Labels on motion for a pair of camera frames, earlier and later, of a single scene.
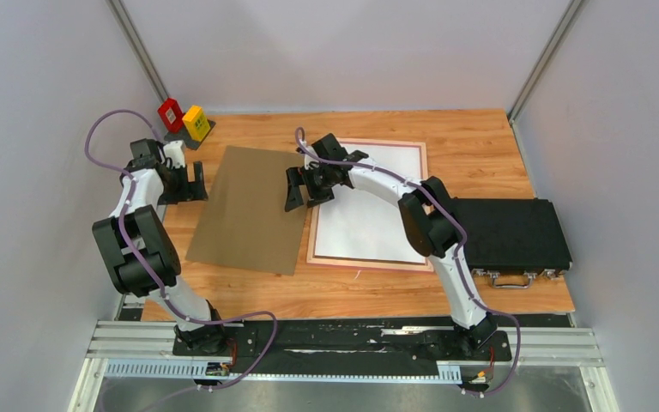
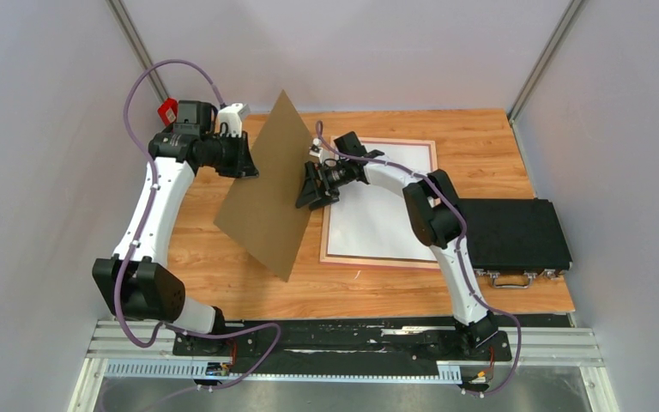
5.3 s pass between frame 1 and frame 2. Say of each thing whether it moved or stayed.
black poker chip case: stayed
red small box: stayed
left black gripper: moved
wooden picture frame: moved
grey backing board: moved
